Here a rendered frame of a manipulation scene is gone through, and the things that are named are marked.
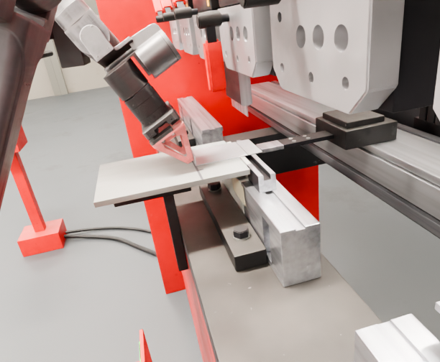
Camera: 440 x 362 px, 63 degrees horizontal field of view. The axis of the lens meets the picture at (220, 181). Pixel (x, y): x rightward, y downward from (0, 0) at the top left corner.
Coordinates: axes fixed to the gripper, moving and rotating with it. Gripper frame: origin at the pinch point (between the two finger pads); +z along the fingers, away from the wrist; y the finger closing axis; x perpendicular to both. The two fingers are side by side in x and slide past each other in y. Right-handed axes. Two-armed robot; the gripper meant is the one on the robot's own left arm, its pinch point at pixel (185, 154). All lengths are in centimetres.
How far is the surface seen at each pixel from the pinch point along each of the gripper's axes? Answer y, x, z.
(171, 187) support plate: -10.3, 4.5, -0.5
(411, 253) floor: 67, -54, 142
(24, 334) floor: 81, 120, 52
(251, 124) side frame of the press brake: 84, -24, 37
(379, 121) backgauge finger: -6.1, -33.1, 16.0
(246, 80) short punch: -6.1, -16.2, -6.1
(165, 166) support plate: -0.8, 4.4, -0.8
